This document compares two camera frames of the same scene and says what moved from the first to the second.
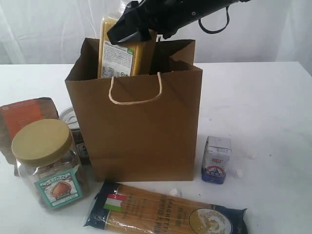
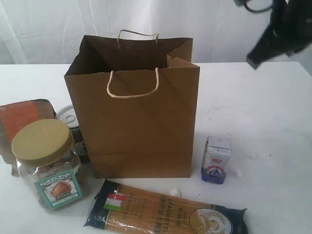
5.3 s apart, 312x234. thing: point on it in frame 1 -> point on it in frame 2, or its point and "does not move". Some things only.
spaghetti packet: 120,208 does not move
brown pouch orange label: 14,116 does not move
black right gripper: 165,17 -> 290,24
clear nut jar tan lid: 48,164 does not move
